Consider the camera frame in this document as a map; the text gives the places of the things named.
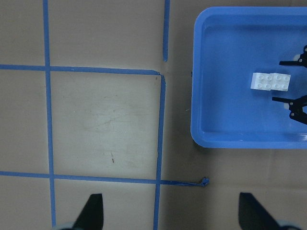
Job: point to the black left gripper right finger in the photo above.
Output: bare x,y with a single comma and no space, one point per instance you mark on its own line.
253,216

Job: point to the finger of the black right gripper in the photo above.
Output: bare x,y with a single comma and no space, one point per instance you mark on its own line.
301,60
295,107

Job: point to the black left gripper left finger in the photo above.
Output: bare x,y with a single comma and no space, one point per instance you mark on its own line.
92,214

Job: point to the white block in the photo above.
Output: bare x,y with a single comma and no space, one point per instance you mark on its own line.
261,81
280,82

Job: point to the blue plastic tray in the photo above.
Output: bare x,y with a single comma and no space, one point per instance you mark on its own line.
230,44

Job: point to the brown paper table cover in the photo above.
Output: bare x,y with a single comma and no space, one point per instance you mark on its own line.
95,97

